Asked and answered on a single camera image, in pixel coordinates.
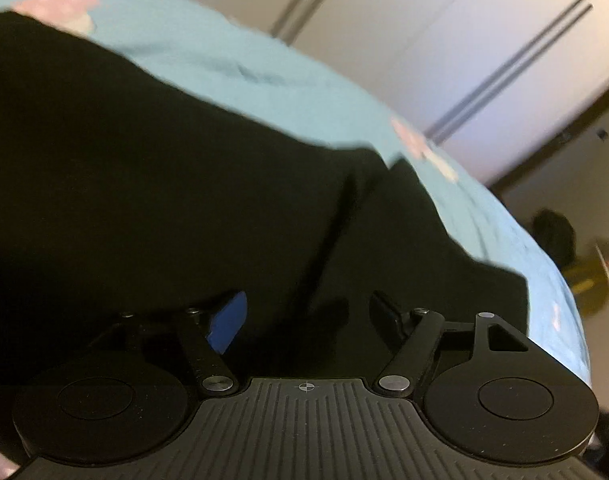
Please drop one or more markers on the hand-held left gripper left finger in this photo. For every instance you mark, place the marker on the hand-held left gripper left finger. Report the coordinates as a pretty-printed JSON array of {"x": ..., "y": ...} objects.
[{"x": 230, "y": 321}]

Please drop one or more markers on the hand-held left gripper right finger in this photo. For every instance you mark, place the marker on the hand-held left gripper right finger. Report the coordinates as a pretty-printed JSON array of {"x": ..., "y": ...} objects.
[{"x": 387, "y": 316}]

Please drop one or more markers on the black pants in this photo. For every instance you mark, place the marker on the black pants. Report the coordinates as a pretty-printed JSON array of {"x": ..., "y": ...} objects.
[{"x": 184, "y": 200}]

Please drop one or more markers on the olive yellow object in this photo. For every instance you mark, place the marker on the olive yellow object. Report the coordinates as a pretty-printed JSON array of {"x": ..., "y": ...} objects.
[{"x": 592, "y": 280}]

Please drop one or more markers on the light blue printed bed blanket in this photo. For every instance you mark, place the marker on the light blue printed bed blanket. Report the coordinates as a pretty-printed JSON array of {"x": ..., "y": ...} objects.
[{"x": 294, "y": 80}]

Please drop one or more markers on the wooden door frame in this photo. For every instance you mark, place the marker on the wooden door frame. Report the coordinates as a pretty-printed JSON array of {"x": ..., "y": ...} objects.
[{"x": 559, "y": 150}]

